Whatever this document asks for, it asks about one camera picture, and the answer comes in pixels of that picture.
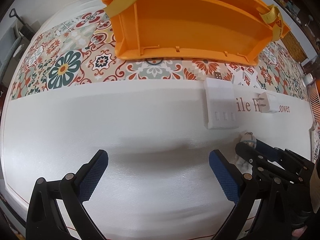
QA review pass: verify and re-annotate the astronaut keychain with keys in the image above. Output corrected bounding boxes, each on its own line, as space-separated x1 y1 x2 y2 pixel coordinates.
235 132 257 173

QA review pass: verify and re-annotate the white basket of oranges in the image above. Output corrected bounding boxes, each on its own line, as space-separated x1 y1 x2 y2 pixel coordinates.
308 81 320 124

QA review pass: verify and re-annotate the woven wicker tissue box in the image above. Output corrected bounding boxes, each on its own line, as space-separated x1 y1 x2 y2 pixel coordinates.
281 31 308 63

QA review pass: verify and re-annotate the orange plastic storage crate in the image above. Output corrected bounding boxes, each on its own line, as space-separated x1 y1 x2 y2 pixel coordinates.
101 0 290 66

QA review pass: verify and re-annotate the white small cup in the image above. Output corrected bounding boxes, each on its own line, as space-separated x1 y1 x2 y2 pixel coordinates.
303 73 313 86

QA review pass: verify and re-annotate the white power adapter cube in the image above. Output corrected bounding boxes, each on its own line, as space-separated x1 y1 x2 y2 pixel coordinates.
258 92 279 114

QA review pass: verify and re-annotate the grey sofa armchair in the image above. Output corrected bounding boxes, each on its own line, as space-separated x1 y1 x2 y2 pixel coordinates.
1 27 27 67

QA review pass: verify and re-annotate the patterned tile table runner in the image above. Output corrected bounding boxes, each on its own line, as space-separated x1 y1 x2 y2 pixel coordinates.
10 8 309 102

